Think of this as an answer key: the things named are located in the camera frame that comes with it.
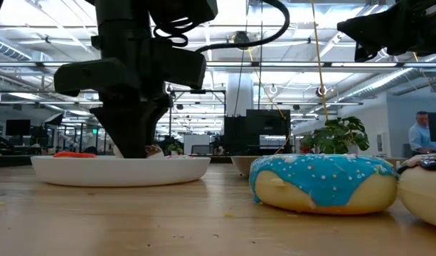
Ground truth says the white building column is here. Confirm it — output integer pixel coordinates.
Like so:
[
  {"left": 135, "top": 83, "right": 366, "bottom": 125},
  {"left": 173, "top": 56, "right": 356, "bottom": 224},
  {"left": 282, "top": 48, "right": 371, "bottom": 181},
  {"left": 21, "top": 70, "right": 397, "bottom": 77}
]
[{"left": 225, "top": 73, "right": 255, "bottom": 117}]

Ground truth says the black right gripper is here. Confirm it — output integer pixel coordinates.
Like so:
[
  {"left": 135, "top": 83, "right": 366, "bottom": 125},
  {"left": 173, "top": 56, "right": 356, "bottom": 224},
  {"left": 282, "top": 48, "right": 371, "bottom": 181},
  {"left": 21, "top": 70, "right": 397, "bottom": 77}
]
[{"left": 336, "top": 0, "right": 436, "bottom": 63}]

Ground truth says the yellow hanging cable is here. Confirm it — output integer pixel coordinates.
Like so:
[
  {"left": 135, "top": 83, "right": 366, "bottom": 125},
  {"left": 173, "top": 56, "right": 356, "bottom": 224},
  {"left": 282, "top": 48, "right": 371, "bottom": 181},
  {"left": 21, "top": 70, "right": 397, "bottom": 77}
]
[{"left": 310, "top": 0, "right": 329, "bottom": 122}]

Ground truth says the black desk monitor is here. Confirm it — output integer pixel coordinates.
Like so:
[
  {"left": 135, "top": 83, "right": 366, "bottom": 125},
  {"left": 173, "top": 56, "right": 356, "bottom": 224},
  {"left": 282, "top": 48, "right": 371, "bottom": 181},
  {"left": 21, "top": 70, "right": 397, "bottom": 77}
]
[{"left": 4, "top": 119, "right": 31, "bottom": 137}]

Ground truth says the black background gantry frame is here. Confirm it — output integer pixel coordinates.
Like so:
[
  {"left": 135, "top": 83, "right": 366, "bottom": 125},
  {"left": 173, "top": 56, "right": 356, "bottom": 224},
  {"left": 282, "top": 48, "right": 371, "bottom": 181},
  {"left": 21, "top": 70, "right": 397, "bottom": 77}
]
[{"left": 167, "top": 87, "right": 228, "bottom": 157}]

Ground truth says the large blue frosted donut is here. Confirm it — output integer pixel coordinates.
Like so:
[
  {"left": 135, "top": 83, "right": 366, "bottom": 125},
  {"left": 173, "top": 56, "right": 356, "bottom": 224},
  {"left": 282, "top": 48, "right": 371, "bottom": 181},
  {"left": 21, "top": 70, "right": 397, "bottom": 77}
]
[{"left": 248, "top": 154, "right": 399, "bottom": 216}]

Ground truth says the small background plant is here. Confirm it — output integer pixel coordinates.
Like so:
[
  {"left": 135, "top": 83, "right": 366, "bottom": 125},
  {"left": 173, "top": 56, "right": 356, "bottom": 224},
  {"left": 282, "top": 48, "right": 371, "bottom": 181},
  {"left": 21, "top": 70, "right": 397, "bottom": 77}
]
[{"left": 166, "top": 142, "right": 185, "bottom": 156}]

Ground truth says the round shallow bowl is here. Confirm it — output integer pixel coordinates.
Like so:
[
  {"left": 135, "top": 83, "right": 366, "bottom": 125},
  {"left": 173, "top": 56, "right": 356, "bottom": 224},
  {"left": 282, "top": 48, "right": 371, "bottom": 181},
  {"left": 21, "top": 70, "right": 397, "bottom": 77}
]
[{"left": 230, "top": 155, "right": 263, "bottom": 178}]

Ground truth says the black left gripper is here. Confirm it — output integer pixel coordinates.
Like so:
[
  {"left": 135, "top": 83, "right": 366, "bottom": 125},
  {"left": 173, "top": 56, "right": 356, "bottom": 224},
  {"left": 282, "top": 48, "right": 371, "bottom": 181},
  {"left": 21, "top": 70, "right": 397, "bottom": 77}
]
[{"left": 53, "top": 34, "right": 208, "bottom": 159}]

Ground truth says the red frosted donut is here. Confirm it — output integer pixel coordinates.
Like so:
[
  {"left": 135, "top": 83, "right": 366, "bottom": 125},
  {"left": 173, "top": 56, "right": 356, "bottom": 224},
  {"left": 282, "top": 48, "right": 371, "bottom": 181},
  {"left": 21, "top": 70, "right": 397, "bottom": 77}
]
[{"left": 53, "top": 151, "right": 98, "bottom": 159}]

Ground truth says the person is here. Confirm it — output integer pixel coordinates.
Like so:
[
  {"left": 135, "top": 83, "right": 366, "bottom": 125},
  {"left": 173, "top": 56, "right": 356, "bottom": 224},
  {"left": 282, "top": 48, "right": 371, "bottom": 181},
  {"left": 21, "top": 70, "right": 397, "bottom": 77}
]
[{"left": 408, "top": 110, "right": 436, "bottom": 154}]

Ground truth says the green potted plant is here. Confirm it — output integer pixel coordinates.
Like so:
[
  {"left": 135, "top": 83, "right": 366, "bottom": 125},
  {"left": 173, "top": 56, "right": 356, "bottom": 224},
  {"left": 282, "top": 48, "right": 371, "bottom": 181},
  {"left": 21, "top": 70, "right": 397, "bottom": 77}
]
[{"left": 299, "top": 116, "right": 371, "bottom": 156}]

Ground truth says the coiled black camera cable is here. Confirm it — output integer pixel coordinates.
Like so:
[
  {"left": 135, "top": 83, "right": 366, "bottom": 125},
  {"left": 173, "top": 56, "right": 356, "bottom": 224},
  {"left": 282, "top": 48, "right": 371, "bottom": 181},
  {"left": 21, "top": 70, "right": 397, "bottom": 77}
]
[{"left": 152, "top": 16, "right": 190, "bottom": 48}]

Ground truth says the large chocolate glazed donut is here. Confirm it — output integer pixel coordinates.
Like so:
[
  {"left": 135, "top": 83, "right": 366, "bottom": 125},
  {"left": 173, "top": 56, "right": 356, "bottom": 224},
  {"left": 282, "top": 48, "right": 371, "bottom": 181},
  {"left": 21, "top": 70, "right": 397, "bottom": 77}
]
[{"left": 396, "top": 152, "right": 436, "bottom": 231}]

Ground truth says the chocolate sprinkled donut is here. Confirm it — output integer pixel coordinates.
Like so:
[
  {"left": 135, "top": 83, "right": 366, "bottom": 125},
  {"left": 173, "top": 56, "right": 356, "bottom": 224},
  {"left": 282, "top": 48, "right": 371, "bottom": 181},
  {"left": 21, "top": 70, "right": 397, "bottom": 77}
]
[{"left": 145, "top": 143, "right": 166, "bottom": 159}]

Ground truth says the white round plate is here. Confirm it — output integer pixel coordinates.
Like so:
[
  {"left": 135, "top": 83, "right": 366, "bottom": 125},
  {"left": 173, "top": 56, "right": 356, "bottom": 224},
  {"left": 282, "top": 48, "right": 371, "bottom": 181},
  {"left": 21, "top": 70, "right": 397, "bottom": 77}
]
[{"left": 30, "top": 155, "right": 211, "bottom": 188}]

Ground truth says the white background cabinet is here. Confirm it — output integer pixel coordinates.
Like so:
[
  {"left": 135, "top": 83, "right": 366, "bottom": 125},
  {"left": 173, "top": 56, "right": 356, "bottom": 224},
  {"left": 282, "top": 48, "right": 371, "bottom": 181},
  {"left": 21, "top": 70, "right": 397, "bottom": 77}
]
[{"left": 183, "top": 134, "right": 211, "bottom": 156}]

